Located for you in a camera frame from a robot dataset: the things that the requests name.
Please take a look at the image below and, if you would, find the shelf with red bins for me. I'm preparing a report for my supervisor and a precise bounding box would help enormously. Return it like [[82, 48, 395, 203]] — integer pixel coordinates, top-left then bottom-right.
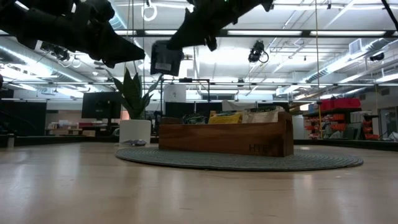
[[303, 98, 380, 141]]

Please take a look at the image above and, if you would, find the grey round woven placemat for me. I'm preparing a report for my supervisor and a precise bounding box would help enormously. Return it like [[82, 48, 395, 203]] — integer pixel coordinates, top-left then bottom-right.
[[114, 146, 364, 172]]

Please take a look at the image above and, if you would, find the green plant in white pot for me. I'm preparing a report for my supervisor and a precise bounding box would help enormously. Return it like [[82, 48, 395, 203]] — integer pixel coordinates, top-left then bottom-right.
[[105, 67, 164, 146]]

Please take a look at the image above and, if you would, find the wooden tea organizer box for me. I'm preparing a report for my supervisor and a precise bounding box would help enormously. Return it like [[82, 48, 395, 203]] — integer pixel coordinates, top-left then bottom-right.
[[158, 111, 294, 157]]

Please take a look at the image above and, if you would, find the black background screen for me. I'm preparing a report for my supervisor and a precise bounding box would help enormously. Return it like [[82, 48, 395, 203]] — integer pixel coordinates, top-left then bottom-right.
[[81, 91, 123, 119]]

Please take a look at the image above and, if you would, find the black overhead camera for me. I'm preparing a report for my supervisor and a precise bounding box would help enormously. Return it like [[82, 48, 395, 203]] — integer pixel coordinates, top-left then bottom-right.
[[248, 40, 269, 64]]

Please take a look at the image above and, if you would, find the orange mango tea packet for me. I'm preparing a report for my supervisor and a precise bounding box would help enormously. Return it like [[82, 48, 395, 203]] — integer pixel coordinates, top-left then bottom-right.
[[207, 111, 244, 125]]

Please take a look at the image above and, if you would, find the dark tea packet green print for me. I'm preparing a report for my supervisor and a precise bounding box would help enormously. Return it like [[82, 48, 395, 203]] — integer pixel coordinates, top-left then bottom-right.
[[182, 112, 209, 124]]

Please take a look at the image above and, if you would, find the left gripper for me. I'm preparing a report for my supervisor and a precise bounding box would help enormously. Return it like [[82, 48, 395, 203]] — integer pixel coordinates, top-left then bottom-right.
[[0, 0, 146, 68]]

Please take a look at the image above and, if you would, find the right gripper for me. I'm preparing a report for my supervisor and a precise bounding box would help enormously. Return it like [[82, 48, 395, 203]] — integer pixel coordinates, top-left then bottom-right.
[[167, 0, 274, 52]]

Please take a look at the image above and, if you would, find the tan brown tea packet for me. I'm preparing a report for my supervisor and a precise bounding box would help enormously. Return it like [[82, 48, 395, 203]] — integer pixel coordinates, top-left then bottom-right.
[[242, 105, 285, 124]]

